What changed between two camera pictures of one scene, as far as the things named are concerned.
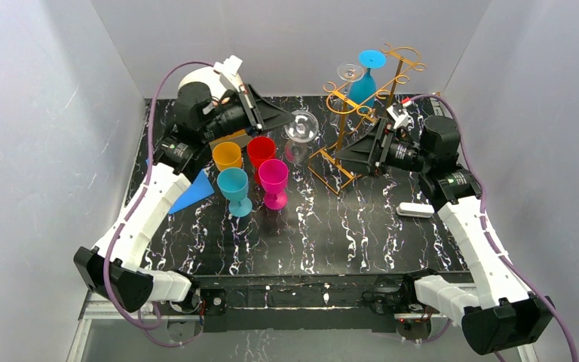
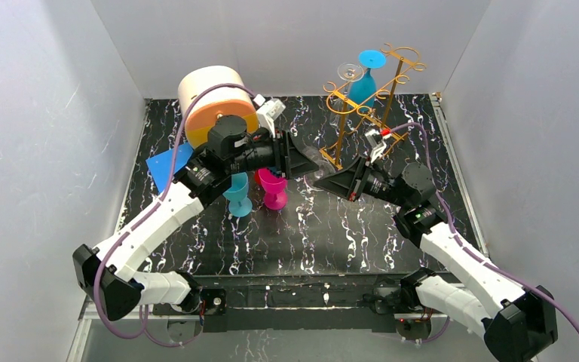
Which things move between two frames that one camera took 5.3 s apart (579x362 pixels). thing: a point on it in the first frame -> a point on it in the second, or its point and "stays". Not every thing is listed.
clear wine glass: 341,105 stays
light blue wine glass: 234,184 stays
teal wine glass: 363,91 stays
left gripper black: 252,111 -> 283,155
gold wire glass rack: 363,99 stays
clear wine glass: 298,131 -> 325,169
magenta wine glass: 274,174 stays
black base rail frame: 338,302 stays
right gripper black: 377,148 -> 359,179
